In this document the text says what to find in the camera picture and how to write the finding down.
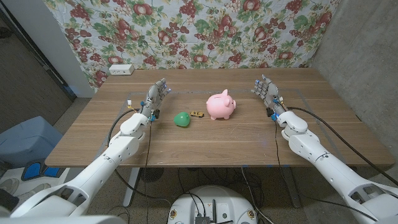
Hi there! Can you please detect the pink plastic piggy bank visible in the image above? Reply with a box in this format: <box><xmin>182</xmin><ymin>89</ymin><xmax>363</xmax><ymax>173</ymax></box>
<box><xmin>206</xmin><ymin>88</ymin><xmax>237</xmax><ymax>121</ymax></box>

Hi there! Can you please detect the blue and black pad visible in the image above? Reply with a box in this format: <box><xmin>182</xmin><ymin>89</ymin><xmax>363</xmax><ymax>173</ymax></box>
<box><xmin>21</xmin><ymin>160</ymin><xmax>62</xmax><ymax>182</ymax></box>

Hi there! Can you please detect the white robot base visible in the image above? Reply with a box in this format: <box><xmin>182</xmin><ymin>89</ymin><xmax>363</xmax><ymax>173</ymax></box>
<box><xmin>167</xmin><ymin>185</ymin><xmax>258</xmax><ymax>224</ymax></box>

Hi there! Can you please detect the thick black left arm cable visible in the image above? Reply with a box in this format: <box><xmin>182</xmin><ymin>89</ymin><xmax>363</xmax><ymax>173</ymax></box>
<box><xmin>107</xmin><ymin>108</ymin><xmax>172</xmax><ymax>208</ymax></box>

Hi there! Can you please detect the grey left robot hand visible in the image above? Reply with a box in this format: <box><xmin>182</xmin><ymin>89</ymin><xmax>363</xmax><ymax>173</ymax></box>
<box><xmin>140</xmin><ymin>77</ymin><xmax>172</xmax><ymax>121</ymax></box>

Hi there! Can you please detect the green ball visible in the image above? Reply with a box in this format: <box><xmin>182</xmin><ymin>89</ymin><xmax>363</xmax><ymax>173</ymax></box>
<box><xmin>174</xmin><ymin>111</ymin><xmax>191</xmax><ymax>128</ymax></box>

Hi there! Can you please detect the white table leg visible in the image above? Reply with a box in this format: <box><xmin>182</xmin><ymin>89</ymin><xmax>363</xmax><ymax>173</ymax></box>
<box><xmin>123</xmin><ymin>167</ymin><xmax>141</xmax><ymax>208</ymax></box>

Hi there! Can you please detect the white power strip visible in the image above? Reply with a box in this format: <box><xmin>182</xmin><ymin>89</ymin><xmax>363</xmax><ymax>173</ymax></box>
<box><xmin>108</xmin><ymin>63</ymin><xmax>135</xmax><ymax>76</ymax></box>

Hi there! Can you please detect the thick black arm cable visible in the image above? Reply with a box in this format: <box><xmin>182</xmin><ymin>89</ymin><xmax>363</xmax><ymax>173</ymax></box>
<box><xmin>107</xmin><ymin>108</ymin><xmax>172</xmax><ymax>208</ymax></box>
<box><xmin>286</xmin><ymin>106</ymin><xmax>398</xmax><ymax>187</ymax></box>

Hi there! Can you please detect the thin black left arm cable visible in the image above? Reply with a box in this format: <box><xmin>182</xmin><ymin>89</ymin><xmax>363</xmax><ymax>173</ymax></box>
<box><xmin>143</xmin><ymin>119</ymin><xmax>153</xmax><ymax>224</ymax></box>

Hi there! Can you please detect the round black floor fan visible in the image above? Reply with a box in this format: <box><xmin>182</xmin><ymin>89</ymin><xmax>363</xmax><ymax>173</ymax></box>
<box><xmin>139</xmin><ymin>167</ymin><xmax>165</xmax><ymax>183</ymax></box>

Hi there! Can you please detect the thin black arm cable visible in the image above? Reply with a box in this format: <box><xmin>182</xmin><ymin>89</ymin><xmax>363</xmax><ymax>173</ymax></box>
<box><xmin>274</xmin><ymin>119</ymin><xmax>379</xmax><ymax>222</ymax></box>
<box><xmin>143</xmin><ymin>119</ymin><xmax>153</xmax><ymax>224</ymax></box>

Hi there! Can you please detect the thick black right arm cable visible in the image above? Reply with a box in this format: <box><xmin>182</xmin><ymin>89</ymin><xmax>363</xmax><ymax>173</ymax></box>
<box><xmin>286</xmin><ymin>106</ymin><xmax>398</xmax><ymax>187</ymax></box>

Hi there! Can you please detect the floral fruit print backdrop cloth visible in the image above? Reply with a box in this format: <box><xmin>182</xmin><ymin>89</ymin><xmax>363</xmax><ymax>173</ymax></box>
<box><xmin>43</xmin><ymin>0</ymin><xmax>341</xmax><ymax>93</ymax></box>

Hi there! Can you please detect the grey table leg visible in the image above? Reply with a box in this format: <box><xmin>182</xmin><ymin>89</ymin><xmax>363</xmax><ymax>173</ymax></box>
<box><xmin>281</xmin><ymin>167</ymin><xmax>303</xmax><ymax>208</ymax></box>

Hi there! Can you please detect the grey floor cable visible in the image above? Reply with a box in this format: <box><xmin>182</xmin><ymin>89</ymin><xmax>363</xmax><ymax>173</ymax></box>
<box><xmin>241</xmin><ymin>167</ymin><xmax>275</xmax><ymax>224</ymax></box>

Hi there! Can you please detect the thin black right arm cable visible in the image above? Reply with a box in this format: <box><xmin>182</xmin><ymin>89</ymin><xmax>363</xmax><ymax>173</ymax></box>
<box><xmin>274</xmin><ymin>119</ymin><xmax>379</xmax><ymax>222</ymax></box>

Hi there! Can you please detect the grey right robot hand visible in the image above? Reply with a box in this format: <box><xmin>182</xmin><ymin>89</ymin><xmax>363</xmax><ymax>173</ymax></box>
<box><xmin>251</xmin><ymin>74</ymin><xmax>289</xmax><ymax>118</ymax></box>

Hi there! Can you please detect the grey shoe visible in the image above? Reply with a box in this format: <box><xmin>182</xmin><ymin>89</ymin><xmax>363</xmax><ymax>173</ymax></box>
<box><xmin>0</xmin><ymin>177</ymin><xmax>20</xmax><ymax>196</ymax></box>
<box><xmin>18</xmin><ymin>182</ymin><xmax>51</xmax><ymax>197</ymax></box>

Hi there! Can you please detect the blue-grey bin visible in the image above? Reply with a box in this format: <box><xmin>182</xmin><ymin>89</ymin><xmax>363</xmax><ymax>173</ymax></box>
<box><xmin>0</xmin><ymin>116</ymin><xmax>63</xmax><ymax>169</ymax></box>

